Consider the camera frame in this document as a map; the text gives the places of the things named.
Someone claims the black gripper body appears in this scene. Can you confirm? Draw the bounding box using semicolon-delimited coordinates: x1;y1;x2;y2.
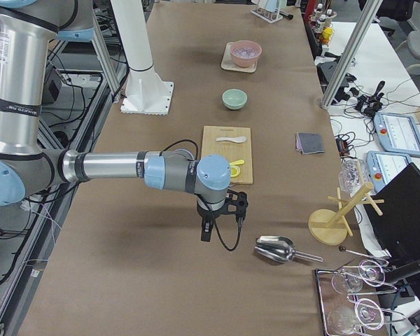
196;188;228;228

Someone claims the white ceramic spoon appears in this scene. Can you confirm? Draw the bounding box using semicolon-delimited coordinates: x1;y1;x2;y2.
215;136;247;144

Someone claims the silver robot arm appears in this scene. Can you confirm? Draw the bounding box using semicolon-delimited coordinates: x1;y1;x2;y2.
0;1;233;242

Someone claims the yellow measuring spoon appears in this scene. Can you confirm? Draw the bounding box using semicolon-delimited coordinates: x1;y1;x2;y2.
230;159;245;178

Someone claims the steel ice scoop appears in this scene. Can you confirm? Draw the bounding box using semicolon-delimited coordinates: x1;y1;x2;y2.
254;235;323;263

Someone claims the mint green bowl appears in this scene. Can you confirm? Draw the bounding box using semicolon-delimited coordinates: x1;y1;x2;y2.
222;88;248;111

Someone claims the pink bowl of ice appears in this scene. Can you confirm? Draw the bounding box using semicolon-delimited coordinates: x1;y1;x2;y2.
230;40;263;68

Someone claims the bamboo cutting board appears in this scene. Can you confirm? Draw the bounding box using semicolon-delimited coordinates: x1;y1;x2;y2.
201;125;253;185

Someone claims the wooden mug tree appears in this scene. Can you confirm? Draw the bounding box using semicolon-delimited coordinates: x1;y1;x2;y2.
308;182;384;246

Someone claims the grey folded cloth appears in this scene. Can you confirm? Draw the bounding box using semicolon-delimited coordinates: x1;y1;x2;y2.
295;132;325;154

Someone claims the cream serving tray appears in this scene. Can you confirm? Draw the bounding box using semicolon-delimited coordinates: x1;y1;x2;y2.
220;42;257;74

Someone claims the lower blue teach pendant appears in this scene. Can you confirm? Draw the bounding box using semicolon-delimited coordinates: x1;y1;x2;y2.
366;150;412;193

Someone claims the blue teach pendant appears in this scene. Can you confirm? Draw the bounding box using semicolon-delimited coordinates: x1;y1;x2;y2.
373;112;420;158
366;150;412;193

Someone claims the black monitor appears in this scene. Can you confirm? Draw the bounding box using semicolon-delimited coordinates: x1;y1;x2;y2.
365;163;420;260

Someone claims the upper blue teach pendant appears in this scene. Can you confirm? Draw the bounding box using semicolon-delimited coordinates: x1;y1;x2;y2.
373;112;420;158

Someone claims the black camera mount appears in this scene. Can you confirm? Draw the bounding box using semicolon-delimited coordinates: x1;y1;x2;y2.
223;189;249;221

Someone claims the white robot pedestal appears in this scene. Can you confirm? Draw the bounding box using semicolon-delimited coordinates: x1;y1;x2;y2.
111;1;174;116

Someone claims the wire glass rack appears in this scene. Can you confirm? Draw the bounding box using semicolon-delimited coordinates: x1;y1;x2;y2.
314;257;420;335

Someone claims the aluminium frame post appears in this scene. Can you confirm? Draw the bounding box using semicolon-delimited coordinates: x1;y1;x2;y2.
320;0;382;110

